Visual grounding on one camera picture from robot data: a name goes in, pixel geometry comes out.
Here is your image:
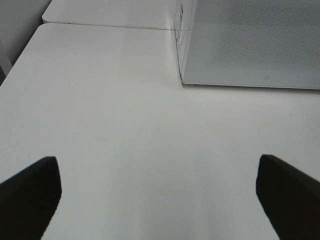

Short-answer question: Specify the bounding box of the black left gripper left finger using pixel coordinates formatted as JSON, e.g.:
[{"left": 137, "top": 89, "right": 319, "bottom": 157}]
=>
[{"left": 0, "top": 156, "right": 62, "bottom": 240}]

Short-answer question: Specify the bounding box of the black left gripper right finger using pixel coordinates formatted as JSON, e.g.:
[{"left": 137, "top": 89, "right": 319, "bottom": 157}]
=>
[{"left": 255, "top": 154, "right": 320, "bottom": 240}]

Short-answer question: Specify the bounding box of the white microwave door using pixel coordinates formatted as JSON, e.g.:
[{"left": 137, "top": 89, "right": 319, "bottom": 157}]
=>
[{"left": 184, "top": 0, "right": 320, "bottom": 90}]

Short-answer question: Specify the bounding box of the white microwave oven body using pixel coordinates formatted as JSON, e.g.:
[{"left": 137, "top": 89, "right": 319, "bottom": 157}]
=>
[{"left": 173, "top": 0, "right": 198, "bottom": 83}]

